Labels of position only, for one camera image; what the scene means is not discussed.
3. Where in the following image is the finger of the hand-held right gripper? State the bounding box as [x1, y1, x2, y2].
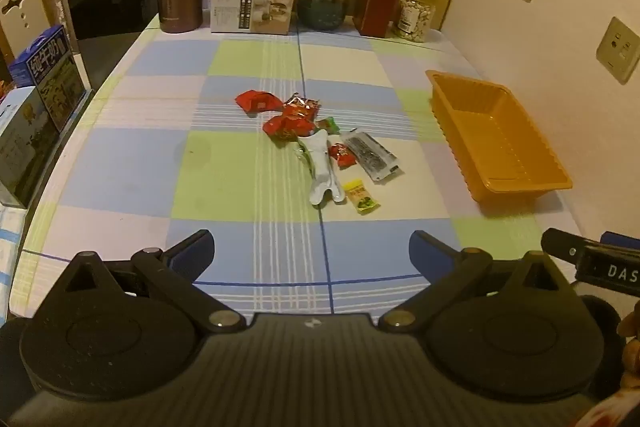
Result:
[541, 228, 601, 267]
[600, 231, 640, 254]

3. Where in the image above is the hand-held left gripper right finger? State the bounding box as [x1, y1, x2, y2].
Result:
[377, 231, 573, 332]

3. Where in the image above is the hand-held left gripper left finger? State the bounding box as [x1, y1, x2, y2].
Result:
[49, 229, 247, 333]

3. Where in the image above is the clear dark seaweed packet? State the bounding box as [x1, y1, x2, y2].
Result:
[341, 130, 402, 182]

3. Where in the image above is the orange plastic tray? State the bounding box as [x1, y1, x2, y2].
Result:
[426, 70, 574, 203]

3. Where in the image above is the small red snack packet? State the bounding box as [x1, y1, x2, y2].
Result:
[328, 141, 357, 169]

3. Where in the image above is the white silver snack packet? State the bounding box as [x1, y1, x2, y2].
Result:
[298, 130, 346, 206]

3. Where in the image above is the large red snack packet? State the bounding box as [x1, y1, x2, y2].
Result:
[263, 113, 317, 141]

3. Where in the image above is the person's right forearm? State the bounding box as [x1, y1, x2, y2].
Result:
[567, 388, 640, 427]

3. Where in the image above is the person's right hand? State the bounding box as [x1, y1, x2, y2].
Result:
[616, 306, 640, 397]

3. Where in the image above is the small yellow snack packet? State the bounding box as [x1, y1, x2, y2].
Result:
[342, 178, 381, 214]

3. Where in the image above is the checked pastel tablecloth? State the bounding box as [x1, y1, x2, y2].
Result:
[9, 26, 598, 324]

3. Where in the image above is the plain red snack packet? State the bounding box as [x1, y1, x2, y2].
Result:
[236, 90, 282, 113]

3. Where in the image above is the shiny red foil candy packet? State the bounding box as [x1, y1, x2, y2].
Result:
[284, 92, 321, 118]

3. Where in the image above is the white blue patterned cloth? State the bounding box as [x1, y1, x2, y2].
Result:
[0, 206, 27, 324]

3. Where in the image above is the light blue cardboard box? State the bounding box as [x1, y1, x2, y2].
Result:
[0, 85, 67, 208]

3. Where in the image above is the blue milk carton box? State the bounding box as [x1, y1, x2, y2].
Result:
[8, 25, 86, 134]

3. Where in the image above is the plastic jar of nuts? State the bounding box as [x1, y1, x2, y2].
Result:
[397, 0, 437, 43]

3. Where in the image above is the dark red paper carton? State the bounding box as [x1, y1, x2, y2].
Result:
[352, 0, 401, 39]

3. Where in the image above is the white cardboard box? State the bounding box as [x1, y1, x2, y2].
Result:
[209, 0, 296, 36]

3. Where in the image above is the white wooden chair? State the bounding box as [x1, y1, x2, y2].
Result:
[0, 0, 52, 60]

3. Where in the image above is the beige wall data socket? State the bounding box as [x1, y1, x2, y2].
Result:
[595, 16, 640, 86]

